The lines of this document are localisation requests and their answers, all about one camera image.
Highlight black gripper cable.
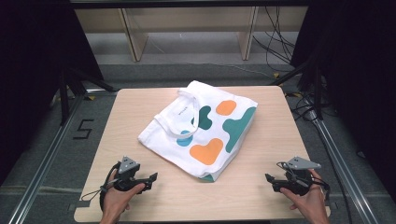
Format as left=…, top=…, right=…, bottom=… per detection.
left=311, top=175, right=332, bottom=203
left=98, top=161, right=121, bottom=213

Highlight person's right hand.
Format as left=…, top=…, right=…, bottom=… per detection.
left=279, top=169, right=329, bottom=224

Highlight aluminium floor rail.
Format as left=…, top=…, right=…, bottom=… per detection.
left=305, top=102, right=380, bottom=224
left=7, top=89, right=118, bottom=224

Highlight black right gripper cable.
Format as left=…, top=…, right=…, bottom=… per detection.
left=311, top=175, right=332, bottom=203

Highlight thin white floor cable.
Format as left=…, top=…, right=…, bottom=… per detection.
left=186, top=61, right=275, bottom=79

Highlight black curtain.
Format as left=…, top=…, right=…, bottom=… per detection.
left=290, top=0, right=396, bottom=200
left=0, top=0, right=105, bottom=185

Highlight black cables beside rail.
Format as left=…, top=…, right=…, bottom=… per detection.
left=291, top=91, right=319, bottom=123

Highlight bundle of black cables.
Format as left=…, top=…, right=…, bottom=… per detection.
left=251, top=6, right=297, bottom=73

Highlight person's left hand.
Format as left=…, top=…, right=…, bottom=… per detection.
left=100, top=182, right=147, bottom=224

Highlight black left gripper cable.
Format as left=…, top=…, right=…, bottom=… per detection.
left=98, top=161, right=121, bottom=213

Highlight white tote bag coloured blobs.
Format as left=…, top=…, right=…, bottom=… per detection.
left=137, top=79, right=259, bottom=183

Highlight thin grey cord loop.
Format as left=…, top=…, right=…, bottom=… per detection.
left=80, top=185, right=110, bottom=202

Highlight light wooden desk frame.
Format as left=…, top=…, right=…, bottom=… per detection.
left=74, top=6, right=309, bottom=63

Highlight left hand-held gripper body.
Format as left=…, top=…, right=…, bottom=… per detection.
left=112, top=156, right=154, bottom=192

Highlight grey tape patch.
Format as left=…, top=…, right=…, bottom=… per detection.
left=67, top=200, right=92, bottom=213

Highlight black metal stand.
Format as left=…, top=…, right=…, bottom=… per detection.
left=58, top=66, right=118, bottom=126
left=268, top=57, right=324, bottom=121

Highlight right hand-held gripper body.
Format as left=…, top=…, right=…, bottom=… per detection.
left=272, top=156, right=322, bottom=197

